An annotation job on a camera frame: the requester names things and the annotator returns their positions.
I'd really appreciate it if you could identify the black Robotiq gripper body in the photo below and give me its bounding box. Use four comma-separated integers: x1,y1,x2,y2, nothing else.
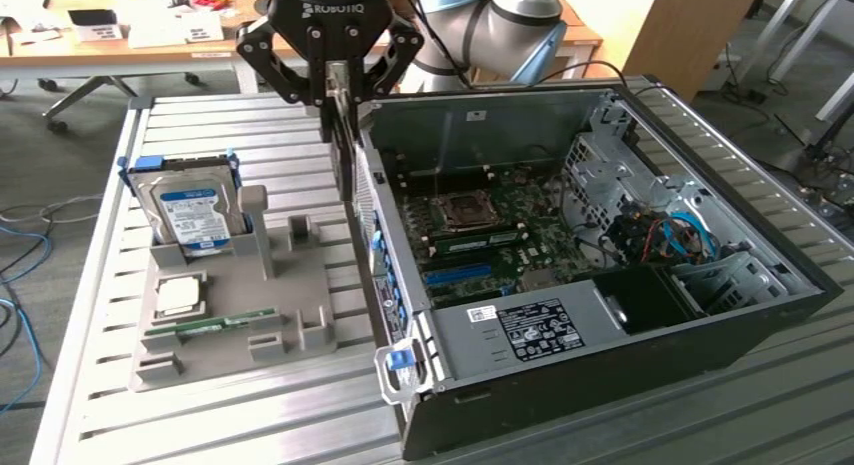
265,0,393,82

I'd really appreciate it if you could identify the black graphics card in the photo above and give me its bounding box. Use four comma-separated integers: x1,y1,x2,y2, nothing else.
317,59,366,202

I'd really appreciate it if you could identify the large white box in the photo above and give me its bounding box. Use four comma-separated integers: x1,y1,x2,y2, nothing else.
125,8,225,50

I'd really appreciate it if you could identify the wooden desk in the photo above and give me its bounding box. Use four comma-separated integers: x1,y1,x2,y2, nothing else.
0,0,605,82

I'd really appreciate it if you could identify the small white black box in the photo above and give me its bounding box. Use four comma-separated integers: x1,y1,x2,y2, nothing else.
67,8,125,44

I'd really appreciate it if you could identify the hard disk with blue carrier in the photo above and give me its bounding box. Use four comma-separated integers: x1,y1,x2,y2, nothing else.
115,147,242,259

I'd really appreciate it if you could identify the CPU socket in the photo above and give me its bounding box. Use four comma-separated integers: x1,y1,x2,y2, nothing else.
429,190,498,233

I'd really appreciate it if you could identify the green installed RAM stick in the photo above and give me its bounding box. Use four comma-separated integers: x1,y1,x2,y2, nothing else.
432,229,528,257

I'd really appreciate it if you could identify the green motherboard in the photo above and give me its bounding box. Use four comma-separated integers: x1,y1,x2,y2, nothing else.
396,168,603,309

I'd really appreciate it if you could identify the metal drive cage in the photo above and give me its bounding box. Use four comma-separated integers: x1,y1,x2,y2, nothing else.
562,129,723,266

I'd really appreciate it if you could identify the blue expansion slot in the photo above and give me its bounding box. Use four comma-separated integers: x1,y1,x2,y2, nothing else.
421,263,512,287

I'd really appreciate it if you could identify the grey parts rack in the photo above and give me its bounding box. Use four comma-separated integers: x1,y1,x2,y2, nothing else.
126,183,342,394

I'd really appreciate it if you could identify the silver CPU chip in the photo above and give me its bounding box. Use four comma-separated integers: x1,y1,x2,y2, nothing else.
153,276,205,317

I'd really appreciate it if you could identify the grey power supply unit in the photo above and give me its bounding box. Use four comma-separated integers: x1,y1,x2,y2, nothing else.
425,279,632,382

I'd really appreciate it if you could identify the metal disk bay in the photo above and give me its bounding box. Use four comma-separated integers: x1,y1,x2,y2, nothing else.
669,252,792,316

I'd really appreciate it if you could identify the black open PC case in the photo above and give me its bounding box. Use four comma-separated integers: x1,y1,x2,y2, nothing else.
350,82,845,461

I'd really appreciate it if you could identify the black cable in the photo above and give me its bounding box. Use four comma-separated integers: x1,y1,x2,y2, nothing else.
557,59,663,97

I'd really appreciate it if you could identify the blue wire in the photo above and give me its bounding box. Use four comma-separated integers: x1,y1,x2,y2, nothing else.
665,212,723,262

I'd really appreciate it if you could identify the blue floor cable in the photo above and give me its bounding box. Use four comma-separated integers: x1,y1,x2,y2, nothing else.
0,223,53,417

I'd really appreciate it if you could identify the white desk frame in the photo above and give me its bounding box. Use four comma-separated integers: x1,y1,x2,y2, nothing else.
719,0,854,122

